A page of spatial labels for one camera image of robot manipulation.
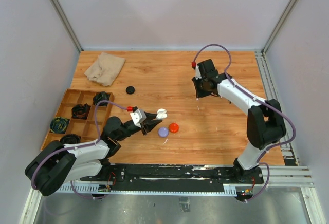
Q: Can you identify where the white round charging case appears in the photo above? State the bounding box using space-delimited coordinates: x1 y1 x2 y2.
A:
156 108 168 120

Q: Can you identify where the purple round charging case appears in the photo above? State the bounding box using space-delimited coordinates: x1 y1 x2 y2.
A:
158 127 169 138

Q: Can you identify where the orange round charging case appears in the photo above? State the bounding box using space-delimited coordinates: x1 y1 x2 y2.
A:
168 123 179 133

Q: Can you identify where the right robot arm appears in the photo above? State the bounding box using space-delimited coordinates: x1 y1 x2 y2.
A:
191 59 286 183

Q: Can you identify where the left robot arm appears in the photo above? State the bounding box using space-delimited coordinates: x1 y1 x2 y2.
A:
25 109 168 196

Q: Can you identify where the black round charging case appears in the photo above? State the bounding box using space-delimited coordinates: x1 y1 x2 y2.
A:
125 86 135 95

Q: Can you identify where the wooden compartment tray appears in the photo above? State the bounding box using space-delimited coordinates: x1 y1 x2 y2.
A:
41 89 114 150

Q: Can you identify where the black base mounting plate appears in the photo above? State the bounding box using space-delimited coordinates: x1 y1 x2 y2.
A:
80 164 264 193

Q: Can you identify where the beige folded cloth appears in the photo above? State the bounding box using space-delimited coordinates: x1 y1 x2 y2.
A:
84 52 125 86

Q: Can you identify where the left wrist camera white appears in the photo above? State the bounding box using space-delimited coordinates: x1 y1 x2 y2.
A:
130 108 146 128

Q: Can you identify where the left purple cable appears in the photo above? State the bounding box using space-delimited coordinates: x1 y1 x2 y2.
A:
30 100 133 200

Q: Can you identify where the purple cable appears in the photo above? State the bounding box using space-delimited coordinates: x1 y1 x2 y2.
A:
191 43 297 201
30 100 133 200

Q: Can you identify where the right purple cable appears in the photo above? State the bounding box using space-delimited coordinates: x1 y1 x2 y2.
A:
191 43 297 201

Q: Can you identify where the black coiled strap upper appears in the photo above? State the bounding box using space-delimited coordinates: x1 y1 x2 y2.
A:
93 91 112 106

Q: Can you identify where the black coiled strap middle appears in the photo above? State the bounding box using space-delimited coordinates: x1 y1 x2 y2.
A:
71 103 90 120

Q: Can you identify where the black coiled strap lower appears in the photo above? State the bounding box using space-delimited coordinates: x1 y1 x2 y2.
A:
59 133 82 145

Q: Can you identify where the black yellow coiled strap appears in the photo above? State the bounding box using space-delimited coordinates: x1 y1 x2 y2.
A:
50 117 70 134

